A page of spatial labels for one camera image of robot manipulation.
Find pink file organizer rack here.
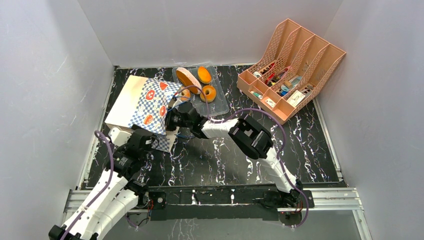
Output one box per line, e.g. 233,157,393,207
237,18,346,124

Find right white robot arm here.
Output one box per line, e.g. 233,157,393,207
165,102,302,207

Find pink sugared bread slice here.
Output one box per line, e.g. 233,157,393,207
175,67,202,95

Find sugared orange fake donut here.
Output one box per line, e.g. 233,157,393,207
178,89,191,102

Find round orange fake bun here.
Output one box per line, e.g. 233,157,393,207
197,66,212,85

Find stationery items in rack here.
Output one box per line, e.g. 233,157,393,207
253,61,315,104

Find clear plastic tray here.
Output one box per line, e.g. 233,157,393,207
178,65,229,117

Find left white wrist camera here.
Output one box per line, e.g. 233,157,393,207
108,126,132,147

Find brown checkered paper bag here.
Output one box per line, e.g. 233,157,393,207
104,75,182,153

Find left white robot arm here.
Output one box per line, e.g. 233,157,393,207
48,127,159,240

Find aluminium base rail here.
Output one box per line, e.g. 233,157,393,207
58,187,373,240

